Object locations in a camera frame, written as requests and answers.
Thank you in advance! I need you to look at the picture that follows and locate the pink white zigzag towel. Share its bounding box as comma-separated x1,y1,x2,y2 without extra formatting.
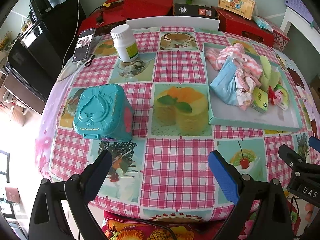
204,43,263,79

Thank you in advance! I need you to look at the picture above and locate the black ring lanyard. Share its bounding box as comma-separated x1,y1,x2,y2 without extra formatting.
84,53,96,68

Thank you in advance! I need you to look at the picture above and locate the purple perforated basket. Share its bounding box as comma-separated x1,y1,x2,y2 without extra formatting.
285,0,313,23

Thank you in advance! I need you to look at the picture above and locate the pink patterned cloth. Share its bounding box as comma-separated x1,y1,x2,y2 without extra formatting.
235,63,263,111

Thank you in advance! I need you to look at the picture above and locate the white foam board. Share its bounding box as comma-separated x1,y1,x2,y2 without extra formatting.
125,16,220,33

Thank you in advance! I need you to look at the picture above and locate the light green cloth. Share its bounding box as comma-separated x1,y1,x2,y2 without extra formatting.
259,55,280,93

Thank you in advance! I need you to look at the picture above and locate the white charging cable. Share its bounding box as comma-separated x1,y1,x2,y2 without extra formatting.
56,0,83,82

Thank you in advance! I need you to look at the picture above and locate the black cabinet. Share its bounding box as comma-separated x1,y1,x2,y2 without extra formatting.
5,0,85,103

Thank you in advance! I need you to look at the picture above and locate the red pink hair scrunchie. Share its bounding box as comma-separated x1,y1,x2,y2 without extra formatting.
268,86,283,105

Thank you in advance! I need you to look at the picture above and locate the blue face mask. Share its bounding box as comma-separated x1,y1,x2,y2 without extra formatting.
209,57,238,106

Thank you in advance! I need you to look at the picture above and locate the green tissue pack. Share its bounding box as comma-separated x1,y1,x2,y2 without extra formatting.
251,87,268,114
273,84,289,111

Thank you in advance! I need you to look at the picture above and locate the red cardboard box with handle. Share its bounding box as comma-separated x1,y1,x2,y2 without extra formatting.
214,7,274,47

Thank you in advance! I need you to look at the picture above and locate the wooden window gift box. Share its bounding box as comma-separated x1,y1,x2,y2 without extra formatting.
217,0,255,20

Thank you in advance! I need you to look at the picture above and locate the person's left hand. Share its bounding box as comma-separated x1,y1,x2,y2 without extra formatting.
305,203,315,222

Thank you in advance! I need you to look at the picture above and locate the blue wet wipes pack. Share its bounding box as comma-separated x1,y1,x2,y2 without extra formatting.
253,16,273,33

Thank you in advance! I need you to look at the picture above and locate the white shelf unit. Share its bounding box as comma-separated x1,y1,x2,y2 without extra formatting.
280,7,319,68

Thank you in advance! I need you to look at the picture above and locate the checkered cake pattern tablecloth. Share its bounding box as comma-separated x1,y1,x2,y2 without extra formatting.
35,27,319,221

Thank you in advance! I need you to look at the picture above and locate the white bottle green label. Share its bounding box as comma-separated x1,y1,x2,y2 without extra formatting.
110,24,139,62

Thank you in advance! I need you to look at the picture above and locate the smartphone with lit screen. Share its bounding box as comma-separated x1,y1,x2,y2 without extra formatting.
72,28,96,63

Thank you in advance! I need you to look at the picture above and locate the black box with qr code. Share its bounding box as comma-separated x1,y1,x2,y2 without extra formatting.
173,3,217,19

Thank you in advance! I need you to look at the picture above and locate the teal plastic toy case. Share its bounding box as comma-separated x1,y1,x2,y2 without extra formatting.
73,84,134,142

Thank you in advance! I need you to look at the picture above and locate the red patterned gift box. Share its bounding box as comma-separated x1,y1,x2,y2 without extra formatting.
264,18,290,51

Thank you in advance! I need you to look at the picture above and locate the teal shallow cardboard tray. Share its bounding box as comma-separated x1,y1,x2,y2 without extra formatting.
203,43,303,132

